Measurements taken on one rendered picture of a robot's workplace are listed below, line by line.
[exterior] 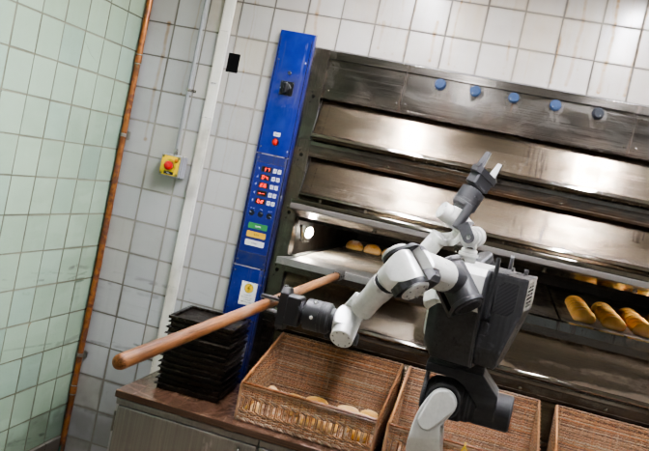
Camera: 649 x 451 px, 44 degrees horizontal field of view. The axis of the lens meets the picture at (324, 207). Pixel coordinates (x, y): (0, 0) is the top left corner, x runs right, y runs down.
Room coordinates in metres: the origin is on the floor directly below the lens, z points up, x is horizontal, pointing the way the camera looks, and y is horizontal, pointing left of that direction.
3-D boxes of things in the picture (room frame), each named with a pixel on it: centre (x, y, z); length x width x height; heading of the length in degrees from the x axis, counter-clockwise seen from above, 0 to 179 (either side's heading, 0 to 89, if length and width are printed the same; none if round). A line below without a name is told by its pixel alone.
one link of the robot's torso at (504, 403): (2.46, -0.56, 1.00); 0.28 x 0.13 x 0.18; 76
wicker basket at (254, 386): (3.19, -0.15, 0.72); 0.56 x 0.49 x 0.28; 77
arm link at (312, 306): (2.22, 0.01, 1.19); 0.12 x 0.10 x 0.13; 76
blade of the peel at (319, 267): (3.34, -0.16, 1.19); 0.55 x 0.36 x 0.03; 76
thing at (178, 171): (3.62, 0.71, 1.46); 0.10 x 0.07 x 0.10; 77
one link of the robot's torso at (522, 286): (2.47, -0.53, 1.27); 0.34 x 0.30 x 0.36; 158
